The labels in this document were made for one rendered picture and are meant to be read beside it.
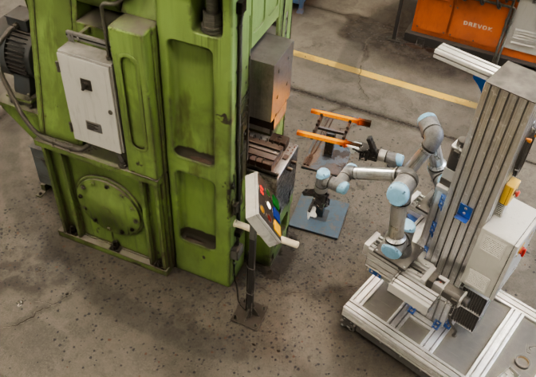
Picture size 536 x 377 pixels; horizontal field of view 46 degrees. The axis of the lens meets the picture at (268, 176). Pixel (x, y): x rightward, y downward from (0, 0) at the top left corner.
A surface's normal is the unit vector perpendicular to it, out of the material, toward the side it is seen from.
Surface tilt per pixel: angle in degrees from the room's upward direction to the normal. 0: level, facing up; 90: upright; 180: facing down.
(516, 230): 0
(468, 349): 0
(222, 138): 89
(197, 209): 90
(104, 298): 0
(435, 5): 90
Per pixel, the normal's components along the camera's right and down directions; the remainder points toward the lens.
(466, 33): -0.43, 0.61
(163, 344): 0.04, -0.73
